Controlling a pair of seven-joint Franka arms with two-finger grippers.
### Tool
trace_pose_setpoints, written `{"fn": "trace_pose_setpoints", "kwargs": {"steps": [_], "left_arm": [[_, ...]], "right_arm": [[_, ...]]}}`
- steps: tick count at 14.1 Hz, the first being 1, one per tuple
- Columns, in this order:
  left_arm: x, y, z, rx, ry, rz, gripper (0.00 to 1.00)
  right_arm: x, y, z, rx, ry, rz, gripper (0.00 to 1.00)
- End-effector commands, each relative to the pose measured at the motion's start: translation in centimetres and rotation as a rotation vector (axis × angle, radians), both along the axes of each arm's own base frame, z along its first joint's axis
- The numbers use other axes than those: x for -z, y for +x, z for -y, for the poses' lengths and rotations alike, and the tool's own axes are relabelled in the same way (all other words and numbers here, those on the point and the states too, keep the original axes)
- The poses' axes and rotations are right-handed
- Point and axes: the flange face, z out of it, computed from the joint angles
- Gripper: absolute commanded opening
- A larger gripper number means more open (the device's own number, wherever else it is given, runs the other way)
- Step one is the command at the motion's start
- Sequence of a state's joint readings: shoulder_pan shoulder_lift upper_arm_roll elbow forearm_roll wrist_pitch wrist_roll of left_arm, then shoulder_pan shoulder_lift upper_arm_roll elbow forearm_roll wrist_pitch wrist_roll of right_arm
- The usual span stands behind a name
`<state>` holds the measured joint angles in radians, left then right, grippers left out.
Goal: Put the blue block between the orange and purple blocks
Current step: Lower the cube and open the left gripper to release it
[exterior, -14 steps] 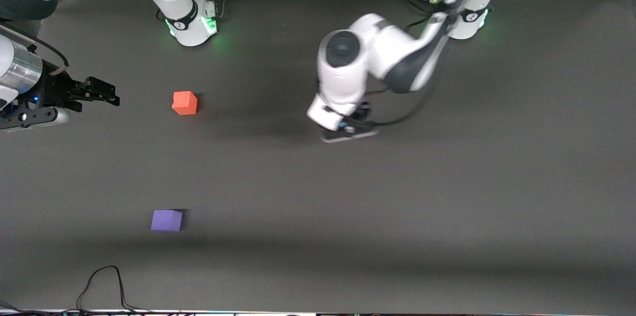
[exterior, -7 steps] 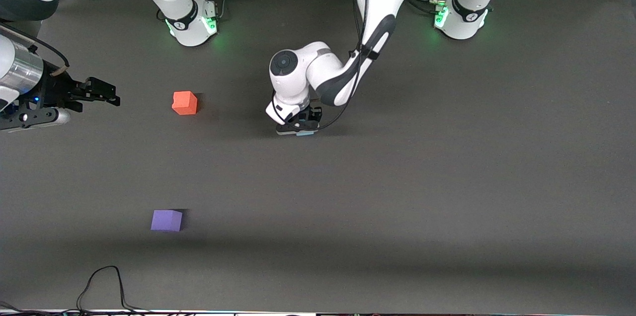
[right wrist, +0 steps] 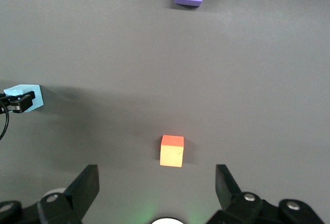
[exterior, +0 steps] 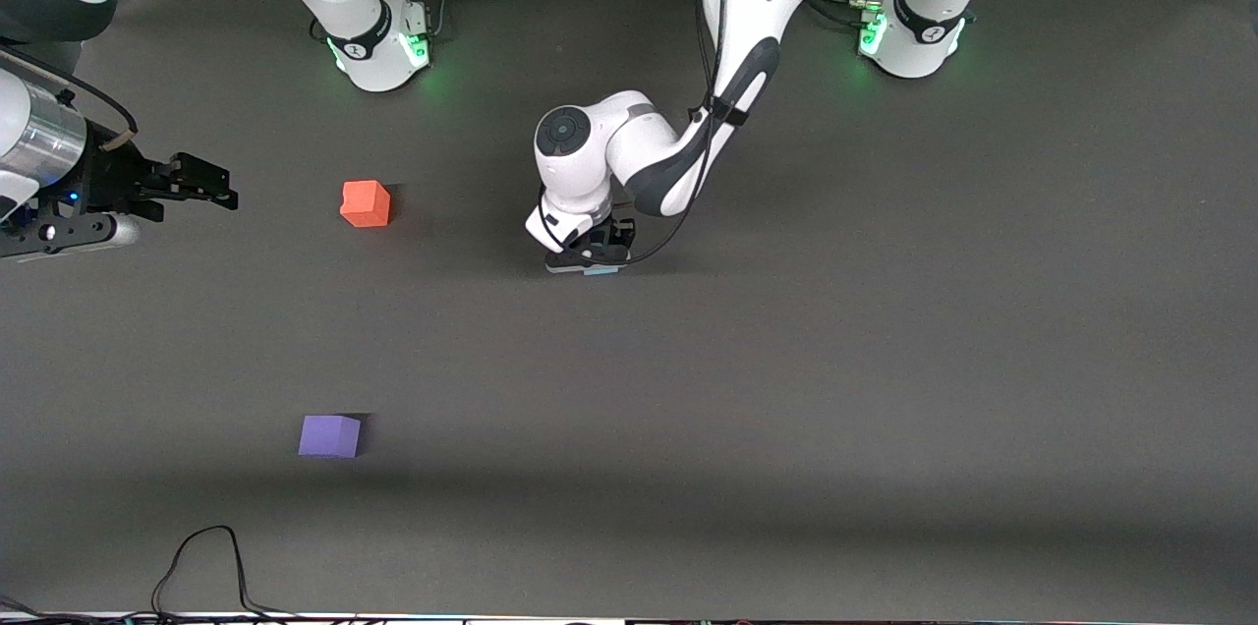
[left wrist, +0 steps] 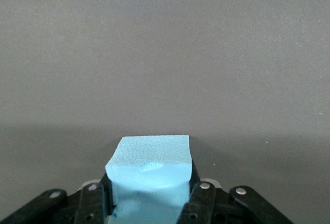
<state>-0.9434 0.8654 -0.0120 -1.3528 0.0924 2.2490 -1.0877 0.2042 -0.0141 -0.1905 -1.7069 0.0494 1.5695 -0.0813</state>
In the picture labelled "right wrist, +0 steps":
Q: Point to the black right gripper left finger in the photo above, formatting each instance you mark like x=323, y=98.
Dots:
x=80, y=193

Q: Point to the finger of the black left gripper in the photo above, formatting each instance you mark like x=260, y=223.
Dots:
x=24, y=101

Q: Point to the light blue foam block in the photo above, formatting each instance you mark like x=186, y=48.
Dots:
x=38, y=100

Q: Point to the orange foam block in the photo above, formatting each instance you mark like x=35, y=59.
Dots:
x=172, y=152

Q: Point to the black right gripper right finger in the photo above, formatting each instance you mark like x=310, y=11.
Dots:
x=232, y=203

